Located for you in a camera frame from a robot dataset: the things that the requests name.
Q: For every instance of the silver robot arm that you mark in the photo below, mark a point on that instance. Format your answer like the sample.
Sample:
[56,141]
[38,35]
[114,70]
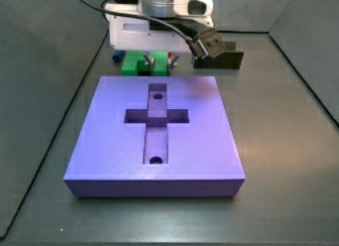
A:
[152,31]

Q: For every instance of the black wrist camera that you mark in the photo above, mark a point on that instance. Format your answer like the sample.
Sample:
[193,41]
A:
[206,44]

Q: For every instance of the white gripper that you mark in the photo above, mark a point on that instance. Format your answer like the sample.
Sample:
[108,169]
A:
[157,25]

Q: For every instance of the green U-shaped block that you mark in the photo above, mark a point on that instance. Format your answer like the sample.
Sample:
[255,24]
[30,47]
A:
[134,65]

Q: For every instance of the blue peg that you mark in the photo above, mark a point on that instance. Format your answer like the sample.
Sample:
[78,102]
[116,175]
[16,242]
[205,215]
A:
[117,56]

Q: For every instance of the purple board with cross slot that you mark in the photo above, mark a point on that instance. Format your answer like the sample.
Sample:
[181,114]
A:
[156,139]

